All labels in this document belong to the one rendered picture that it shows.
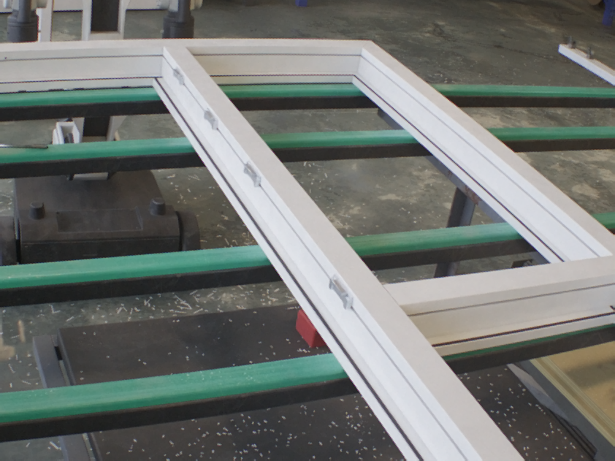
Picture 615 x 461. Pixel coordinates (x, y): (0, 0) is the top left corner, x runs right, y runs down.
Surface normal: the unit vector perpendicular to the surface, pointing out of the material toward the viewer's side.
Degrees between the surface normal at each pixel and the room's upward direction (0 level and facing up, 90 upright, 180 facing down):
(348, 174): 0
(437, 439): 90
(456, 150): 90
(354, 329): 90
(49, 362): 0
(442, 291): 0
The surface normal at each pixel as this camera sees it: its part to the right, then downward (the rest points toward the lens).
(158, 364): 0.15, -0.87
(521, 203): -0.92, 0.07
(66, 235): 0.33, -0.26
